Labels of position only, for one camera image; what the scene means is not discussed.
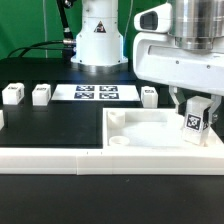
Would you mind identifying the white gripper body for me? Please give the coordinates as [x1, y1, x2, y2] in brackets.
[133, 3, 224, 96]

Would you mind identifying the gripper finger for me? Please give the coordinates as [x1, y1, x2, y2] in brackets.
[208, 95, 222, 125]
[169, 86, 186, 114]

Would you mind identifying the white square table top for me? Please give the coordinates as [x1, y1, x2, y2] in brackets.
[102, 108, 224, 148]

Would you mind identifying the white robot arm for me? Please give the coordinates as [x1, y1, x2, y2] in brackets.
[72, 0, 224, 122]

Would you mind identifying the white U-shaped obstacle fence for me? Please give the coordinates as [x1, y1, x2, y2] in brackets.
[0, 109, 224, 176]

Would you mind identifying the white sheet with fiducial tags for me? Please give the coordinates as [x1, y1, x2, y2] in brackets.
[52, 84, 140, 101]

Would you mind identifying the black cable on table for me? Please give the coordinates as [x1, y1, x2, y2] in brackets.
[7, 39, 78, 60]

